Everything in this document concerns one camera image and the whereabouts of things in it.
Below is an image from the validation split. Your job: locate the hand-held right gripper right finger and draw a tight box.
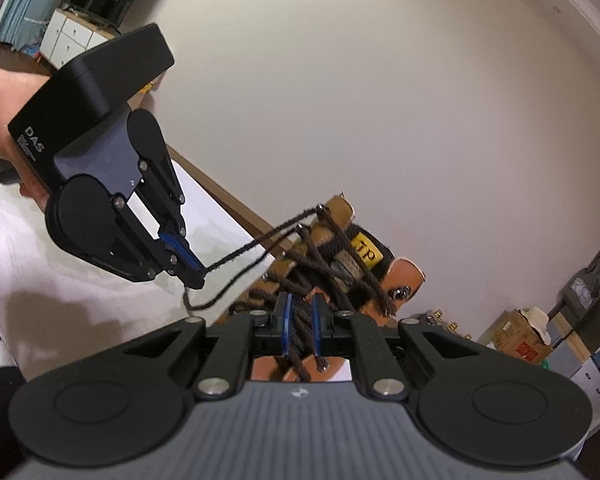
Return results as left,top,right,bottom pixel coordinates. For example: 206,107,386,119
312,295,483,400

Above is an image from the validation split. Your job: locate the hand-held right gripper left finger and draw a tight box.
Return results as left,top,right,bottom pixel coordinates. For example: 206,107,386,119
122,294,293,400

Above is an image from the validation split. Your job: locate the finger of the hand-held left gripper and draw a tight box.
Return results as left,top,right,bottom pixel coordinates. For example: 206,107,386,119
134,147,187,241
112,196,206,291

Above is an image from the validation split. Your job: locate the dark brown shoelace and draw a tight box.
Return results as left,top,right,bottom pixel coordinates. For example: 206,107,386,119
181,191,397,382

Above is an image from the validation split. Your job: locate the person's left hand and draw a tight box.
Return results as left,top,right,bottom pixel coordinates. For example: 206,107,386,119
0,62,53,211

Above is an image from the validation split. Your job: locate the white drawer cabinet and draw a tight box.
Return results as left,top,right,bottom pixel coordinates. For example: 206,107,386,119
39,7,123,72

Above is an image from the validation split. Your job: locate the cluster of cooking oil bottles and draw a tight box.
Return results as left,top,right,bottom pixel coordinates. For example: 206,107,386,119
401,309,475,342

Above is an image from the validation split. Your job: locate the cardboard box with red label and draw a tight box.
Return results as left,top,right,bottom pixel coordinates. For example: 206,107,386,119
477,309,553,367

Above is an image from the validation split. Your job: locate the straw hat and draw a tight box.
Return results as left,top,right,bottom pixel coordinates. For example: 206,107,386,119
519,306,552,347

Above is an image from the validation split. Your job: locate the white and dark wall cabinet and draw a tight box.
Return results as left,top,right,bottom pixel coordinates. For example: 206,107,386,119
547,230,600,461

